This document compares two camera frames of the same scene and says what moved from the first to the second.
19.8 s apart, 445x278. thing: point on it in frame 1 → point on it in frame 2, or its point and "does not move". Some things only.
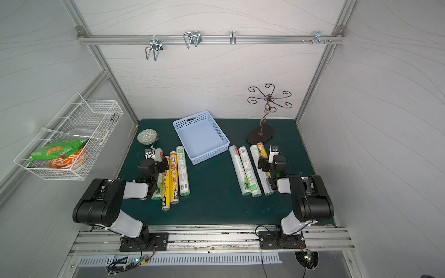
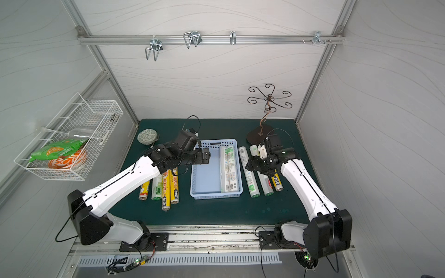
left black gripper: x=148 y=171 → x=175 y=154
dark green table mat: x=243 y=182 does not move
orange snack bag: x=68 y=161 does not move
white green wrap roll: x=249 y=172 does not move
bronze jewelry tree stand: x=263 y=132 does not move
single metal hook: x=233 y=37 does not move
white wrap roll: x=237 y=160 → x=230 y=178
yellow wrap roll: x=174 y=187 does not move
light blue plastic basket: x=201 y=136 → x=221 y=178
